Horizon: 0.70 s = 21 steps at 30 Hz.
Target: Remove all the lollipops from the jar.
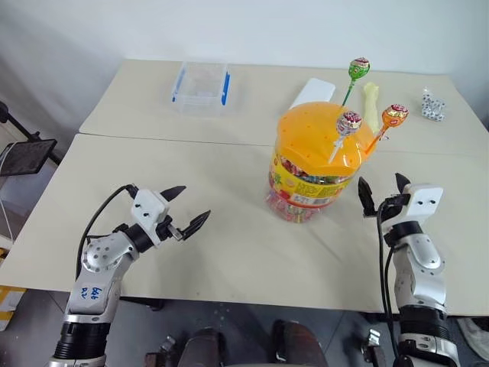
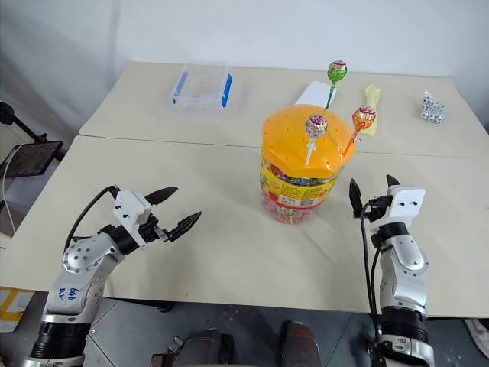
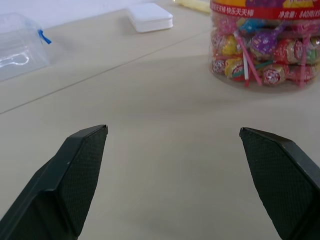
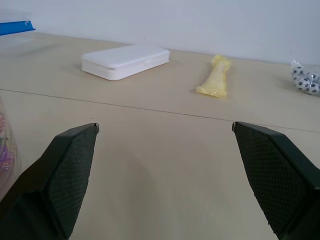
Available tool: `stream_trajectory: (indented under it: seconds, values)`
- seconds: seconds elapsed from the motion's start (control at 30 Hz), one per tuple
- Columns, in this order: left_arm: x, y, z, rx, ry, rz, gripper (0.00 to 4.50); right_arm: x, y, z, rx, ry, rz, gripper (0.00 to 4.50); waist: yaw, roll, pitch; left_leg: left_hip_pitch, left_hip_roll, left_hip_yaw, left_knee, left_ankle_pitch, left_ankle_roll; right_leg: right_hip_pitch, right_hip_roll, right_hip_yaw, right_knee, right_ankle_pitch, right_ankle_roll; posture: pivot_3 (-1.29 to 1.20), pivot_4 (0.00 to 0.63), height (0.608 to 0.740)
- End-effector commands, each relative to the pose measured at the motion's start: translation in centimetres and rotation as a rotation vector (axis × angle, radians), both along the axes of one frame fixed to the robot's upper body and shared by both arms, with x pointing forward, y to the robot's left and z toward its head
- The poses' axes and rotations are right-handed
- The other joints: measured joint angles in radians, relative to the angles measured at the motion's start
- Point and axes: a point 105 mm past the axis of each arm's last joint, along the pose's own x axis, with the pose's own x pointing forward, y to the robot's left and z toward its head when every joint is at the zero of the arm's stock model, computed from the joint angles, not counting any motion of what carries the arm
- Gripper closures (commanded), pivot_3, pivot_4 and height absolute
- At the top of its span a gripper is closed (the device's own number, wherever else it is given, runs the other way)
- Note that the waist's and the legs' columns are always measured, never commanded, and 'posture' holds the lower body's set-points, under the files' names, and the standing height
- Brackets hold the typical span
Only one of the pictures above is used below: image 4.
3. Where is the clear box with blue lid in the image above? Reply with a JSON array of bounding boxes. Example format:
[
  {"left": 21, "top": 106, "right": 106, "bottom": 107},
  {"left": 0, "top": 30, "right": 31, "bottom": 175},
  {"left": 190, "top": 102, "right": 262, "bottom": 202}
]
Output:
[{"left": 0, "top": 9, "right": 37, "bottom": 55}]

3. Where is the clear container with purple print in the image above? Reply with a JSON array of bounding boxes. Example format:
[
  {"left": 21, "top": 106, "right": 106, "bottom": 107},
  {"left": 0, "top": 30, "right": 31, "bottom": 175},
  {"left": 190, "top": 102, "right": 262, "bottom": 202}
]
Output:
[{"left": 0, "top": 89, "right": 23, "bottom": 201}]

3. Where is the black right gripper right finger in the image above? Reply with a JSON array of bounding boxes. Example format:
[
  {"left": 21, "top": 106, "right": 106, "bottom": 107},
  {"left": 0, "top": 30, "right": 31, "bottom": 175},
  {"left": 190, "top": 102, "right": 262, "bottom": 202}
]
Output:
[{"left": 231, "top": 121, "right": 320, "bottom": 240}]

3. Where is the bag of soccer-ball candies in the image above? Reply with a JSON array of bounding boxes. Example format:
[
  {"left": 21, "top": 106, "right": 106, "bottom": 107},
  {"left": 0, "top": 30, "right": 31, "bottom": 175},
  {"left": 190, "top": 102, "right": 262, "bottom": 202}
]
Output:
[{"left": 289, "top": 59, "right": 320, "bottom": 97}]

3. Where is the yellow wrapped packet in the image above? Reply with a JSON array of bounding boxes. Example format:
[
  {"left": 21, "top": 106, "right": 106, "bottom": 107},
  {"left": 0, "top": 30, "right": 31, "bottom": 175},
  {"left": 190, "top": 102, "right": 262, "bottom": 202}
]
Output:
[{"left": 195, "top": 54, "right": 233, "bottom": 98}]

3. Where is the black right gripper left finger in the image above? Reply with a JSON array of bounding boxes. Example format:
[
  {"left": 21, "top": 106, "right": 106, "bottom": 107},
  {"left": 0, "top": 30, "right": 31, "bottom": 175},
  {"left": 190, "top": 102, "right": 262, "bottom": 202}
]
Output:
[{"left": 0, "top": 122, "right": 101, "bottom": 240}]

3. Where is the white flat plastic box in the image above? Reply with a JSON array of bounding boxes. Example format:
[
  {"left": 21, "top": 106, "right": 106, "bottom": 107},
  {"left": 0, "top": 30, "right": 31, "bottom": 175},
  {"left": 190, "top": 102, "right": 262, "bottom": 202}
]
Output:
[{"left": 80, "top": 44, "right": 171, "bottom": 82}]

